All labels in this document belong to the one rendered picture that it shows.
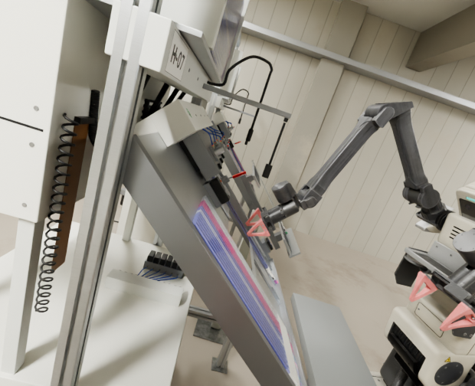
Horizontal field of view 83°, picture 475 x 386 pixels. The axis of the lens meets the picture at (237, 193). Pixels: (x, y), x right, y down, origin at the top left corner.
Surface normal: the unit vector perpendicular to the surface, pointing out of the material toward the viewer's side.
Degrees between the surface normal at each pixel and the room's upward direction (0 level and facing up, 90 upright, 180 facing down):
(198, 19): 90
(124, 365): 0
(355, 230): 90
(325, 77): 90
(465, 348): 90
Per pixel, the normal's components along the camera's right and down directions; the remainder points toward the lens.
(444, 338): -0.98, -0.14
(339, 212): -0.05, 0.25
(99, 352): 0.32, -0.91
